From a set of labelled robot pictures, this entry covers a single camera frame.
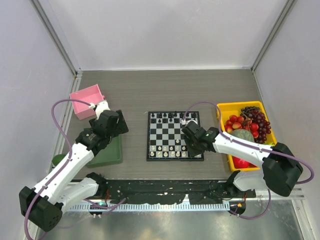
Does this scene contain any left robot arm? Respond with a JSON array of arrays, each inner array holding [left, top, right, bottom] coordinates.
[[18, 100, 129, 232]]

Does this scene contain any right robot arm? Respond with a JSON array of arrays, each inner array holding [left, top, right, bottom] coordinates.
[[181, 120, 303, 197]]

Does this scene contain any green plastic tray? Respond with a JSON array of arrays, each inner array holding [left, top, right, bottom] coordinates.
[[86, 135, 123, 168]]

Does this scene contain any black white chessboard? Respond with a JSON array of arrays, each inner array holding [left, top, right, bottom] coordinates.
[[146, 110, 204, 162]]

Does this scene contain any pink plastic box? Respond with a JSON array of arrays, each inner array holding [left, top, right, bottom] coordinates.
[[69, 84, 105, 120]]

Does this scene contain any yellow plastic bin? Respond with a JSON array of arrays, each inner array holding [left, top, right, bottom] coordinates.
[[216, 100, 278, 173]]

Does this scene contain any green cantaloupe melon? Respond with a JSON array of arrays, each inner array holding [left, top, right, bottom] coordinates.
[[230, 129, 255, 143]]

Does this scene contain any red apple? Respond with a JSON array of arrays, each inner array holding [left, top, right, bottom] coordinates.
[[232, 156, 250, 169]]

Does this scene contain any purple grape bunch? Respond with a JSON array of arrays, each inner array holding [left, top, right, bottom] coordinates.
[[240, 106, 271, 144]]

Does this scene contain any green lime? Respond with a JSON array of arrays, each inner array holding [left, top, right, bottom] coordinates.
[[51, 154, 66, 166]]

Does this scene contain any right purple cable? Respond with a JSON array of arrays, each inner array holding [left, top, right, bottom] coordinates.
[[182, 101, 315, 220]]

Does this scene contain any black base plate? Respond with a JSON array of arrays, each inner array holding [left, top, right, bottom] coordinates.
[[90, 179, 256, 205]]

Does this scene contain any aluminium frame rail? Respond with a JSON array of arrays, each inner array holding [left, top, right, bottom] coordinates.
[[29, 0, 83, 78]]

